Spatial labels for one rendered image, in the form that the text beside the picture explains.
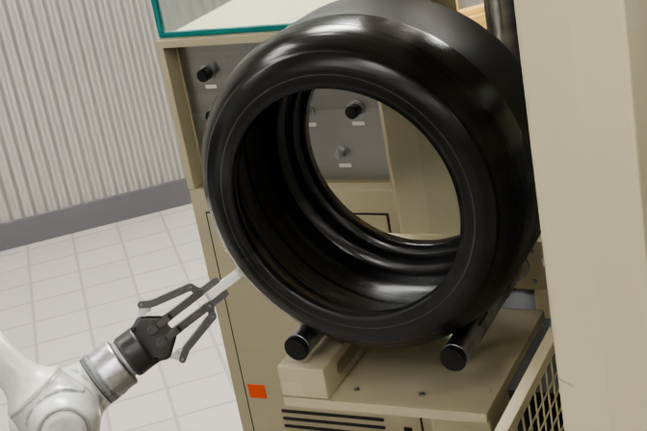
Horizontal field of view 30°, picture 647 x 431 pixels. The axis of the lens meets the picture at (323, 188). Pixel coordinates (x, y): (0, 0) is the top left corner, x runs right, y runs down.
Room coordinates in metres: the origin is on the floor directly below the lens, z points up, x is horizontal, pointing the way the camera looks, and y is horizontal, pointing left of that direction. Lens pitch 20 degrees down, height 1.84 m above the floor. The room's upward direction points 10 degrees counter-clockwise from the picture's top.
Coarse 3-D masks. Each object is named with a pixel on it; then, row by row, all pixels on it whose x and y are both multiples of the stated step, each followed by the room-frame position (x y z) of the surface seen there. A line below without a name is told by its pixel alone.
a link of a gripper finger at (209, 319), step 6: (210, 318) 1.83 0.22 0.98; (204, 324) 1.82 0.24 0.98; (210, 324) 1.82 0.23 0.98; (198, 330) 1.82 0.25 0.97; (204, 330) 1.82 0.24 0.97; (192, 336) 1.82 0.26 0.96; (198, 336) 1.81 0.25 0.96; (186, 342) 1.81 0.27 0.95; (192, 342) 1.81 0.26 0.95; (186, 348) 1.80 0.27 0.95; (180, 354) 1.80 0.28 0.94; (186, 354) 1.80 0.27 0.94; (180, 360) 1.80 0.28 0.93
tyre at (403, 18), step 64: (384, 0) 1.89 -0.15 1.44; (256, 64) 1.82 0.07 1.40; (320, 64) 1.75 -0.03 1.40; (384, 64) 1.71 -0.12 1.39; (448, 64) 1.71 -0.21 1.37; (512, 64) 1.82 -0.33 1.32; (256, 128) 2.06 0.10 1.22; (448, 128) 1.66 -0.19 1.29; (512, 128) 1.69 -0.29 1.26; (256, 192) 2.03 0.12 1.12; (320, 192) 2.07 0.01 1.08; (512, 192) 1.65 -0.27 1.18; (256, 256) 1.83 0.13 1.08; (320, 256) 2.02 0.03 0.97; (384, 256) 2.01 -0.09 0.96; (448, 256) 1.96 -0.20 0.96; (512, 256) 1.66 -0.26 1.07; (320, 320) 1.79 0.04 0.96; (384, 320) 1.73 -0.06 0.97; (448, 320) 1.69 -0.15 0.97
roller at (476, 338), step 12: (516, 276) 1.94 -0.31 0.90; (504, 300) 1.87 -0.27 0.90; (492, 312) 1.82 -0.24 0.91; (468, 324) 1.76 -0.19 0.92; (480, 324) 1.77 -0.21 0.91; (456, 336) 1.73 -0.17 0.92; (468, 336) 1.73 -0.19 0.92; (480, 336) 1.75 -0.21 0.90; (444, 348) 1.70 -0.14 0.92; (456, 348) 1.69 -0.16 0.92; (468, 348) 1.70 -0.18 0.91; (444, 360) 1.70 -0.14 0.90; (456, 360) 1.69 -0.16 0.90; (468, 360) 1.70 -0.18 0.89
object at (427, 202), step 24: (432, 0) 2.07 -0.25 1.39; (384, 120) 2.12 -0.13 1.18; (408, 120) 2.10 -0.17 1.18; (408, 144) 2.10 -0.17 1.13; (408, 168) 2.11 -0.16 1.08; (432, 168) 2.08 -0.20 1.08; (408, 192) 2.11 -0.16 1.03; (432, 192) 2.09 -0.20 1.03; (408, 216) 2.11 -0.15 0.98; (432, 216) 2.09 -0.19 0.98; (456, 216) 2.07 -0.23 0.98; (504, 408) 2.14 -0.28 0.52
